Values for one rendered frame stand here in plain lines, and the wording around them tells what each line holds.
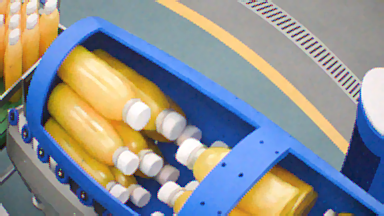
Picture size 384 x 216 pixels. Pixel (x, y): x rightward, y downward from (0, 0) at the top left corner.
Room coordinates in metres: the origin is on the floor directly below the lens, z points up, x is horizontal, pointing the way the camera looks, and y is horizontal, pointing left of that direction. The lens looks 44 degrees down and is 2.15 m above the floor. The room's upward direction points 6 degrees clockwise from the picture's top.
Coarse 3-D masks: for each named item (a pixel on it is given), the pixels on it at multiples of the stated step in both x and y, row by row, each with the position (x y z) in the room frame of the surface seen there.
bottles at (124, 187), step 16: (176, 112) 1.08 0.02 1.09; (48, 128) 1.01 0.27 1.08; (128, 128) 1.02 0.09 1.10; (192, 128) 1.06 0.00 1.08; (64, 144) 0.98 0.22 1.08; (128, 144) 1.00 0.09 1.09; (144, 144) 1.01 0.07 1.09; (176, 144) 1.05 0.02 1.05; (80, 160) 0.95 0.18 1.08; (96, 160) 0.96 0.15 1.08; (144, 160) 0.98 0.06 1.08; (160, 160) 0.99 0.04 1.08; (96, 176) 0.92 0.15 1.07; (112, 176) 0.94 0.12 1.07; (128, 176) 0.98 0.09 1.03; (144, 176) 1.02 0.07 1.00; (160, 176) 1.01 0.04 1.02; (176, 176) 1.02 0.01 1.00; (112, 192) 0.90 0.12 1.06; (128, 192) 0.92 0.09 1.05; (144, 192) 0.96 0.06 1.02; (304, 208) 0.86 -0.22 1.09
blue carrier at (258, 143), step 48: (48, 48) 1.08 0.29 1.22; (96, 48) 1.21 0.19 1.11; (144, 48) 1.08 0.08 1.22; (48, 96) 1.08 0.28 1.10; (192, 96) 1.11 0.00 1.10; (48, 144) 0.96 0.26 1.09; (240, 144) 0.89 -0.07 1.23; (288, 144) 0.90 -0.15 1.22; (96, 192) 0.87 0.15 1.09; (240, 192) 0.80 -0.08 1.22; (336, 192) 0.89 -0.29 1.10
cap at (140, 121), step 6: (138, 102) 1.00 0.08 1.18; (132, 108) 0.98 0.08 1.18; (138, 108) 0.98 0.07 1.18; (144, 108) 0.99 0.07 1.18; (132, 114) 0.98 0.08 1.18; (138, 114) 0.98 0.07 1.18; (144, 114) 0.99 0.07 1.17; (126, 120) 0.98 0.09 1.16; (132, 120) 0.97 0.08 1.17; (138, 120) 0.98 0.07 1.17; (144, 120) 0.99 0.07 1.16; (132, 126) 0.97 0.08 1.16; (138, 126) 0.98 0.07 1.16; (144, 126) 0.99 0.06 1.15
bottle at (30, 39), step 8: (24, 32) 1.32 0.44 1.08; (32, 32) 1.31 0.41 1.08; (24, 40) 1.30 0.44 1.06; (32, 40) 1.31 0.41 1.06; (24, 48) 1.30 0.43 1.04; (32, 48) 1.31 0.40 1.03; (24, 56) 1.30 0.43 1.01; (32, 56) 1.31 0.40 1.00; (24, 64) 1.30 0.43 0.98; (32, 64) 1.31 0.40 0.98; (24, 72) 1.30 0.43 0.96
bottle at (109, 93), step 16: (80, 48) 1.10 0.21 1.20; (64, 64) 1.07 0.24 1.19; (80, 64) 1.06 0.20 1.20; (96, 64) 1.06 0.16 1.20; (64, 80) 1.06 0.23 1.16; (80, 80) 1.04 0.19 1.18; (96, 80) 1.02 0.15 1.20; (112, 80) 1.02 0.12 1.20; (128, 80) 1.04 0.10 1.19; (80, 96) 1.03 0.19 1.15; (96, 96) 1.00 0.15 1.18; (112, 96) 1.00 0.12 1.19; (128, 96) 1.00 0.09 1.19; (112, 112) 0.99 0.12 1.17
